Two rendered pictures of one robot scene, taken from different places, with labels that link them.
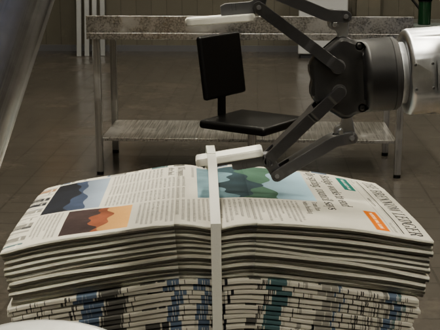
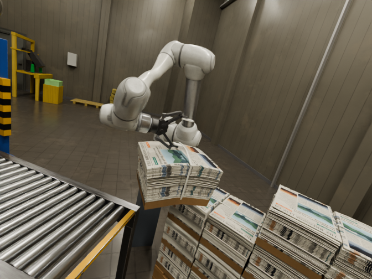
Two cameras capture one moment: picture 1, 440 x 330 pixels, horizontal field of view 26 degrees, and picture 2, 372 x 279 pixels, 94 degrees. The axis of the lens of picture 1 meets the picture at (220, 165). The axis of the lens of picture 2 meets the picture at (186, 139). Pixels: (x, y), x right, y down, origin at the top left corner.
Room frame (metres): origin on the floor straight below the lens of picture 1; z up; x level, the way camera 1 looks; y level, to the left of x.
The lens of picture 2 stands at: (1.78, -0.35, 1.49)
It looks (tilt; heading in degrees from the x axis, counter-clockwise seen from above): 14 degrees down; 155
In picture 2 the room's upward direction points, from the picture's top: 14 degrees clockwise
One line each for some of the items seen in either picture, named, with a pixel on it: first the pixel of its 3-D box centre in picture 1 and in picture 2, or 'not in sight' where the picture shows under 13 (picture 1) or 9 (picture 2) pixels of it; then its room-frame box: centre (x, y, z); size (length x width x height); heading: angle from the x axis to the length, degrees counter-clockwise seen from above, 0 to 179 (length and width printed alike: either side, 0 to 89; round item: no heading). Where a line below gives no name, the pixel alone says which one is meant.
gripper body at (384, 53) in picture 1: (354, 76); (158, 126); (0.97, -0.14, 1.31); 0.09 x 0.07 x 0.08; 91
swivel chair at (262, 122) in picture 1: (249, 120); not in sight; (5.18, -0.17, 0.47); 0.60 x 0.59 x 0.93; 85
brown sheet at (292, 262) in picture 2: not in sight; (288, 237); (1.29, 0.65, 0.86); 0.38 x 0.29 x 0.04; 124
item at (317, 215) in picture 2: not in sight; (303, 206); (1.29, 0.66, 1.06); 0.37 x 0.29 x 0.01; 124
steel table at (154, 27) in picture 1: (249, 89); not in sight; (6.11, -0.19, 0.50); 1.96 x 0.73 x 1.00; 87
